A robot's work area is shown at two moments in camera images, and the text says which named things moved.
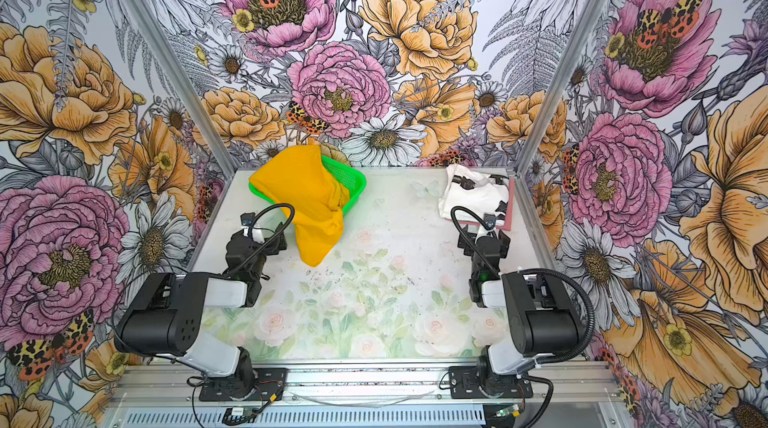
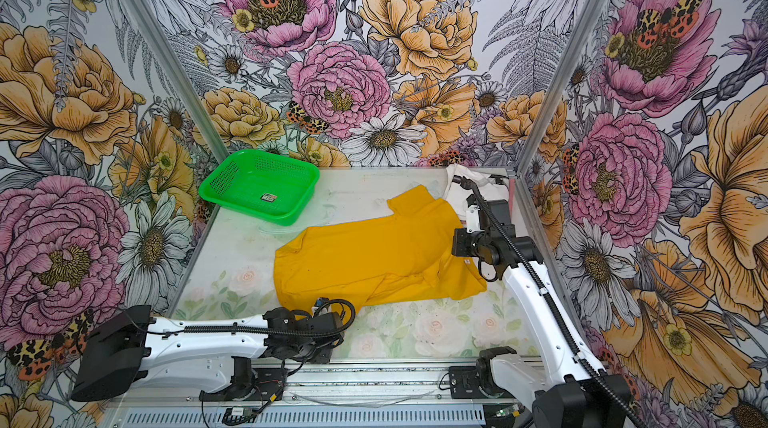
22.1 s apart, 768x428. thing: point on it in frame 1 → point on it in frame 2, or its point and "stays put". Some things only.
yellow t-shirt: x=299 y=180 → x=408 y=252
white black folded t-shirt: x=478 y=192 stays put
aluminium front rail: x=379 y=384 stays put
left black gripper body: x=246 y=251 → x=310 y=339
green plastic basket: x=355 y=182 → x=264 y=186
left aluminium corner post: x=145 y=20 stays put
